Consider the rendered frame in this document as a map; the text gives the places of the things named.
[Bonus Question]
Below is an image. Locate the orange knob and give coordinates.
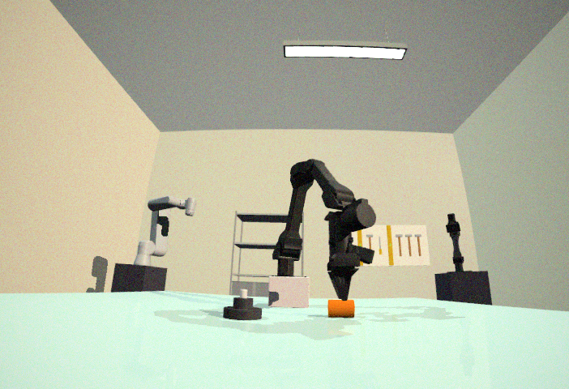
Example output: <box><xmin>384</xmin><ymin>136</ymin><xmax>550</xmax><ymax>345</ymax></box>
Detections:
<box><xmin>327</xmin><ymin>299</ymin><xmax>355</xmax><ymax>318</ymax></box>

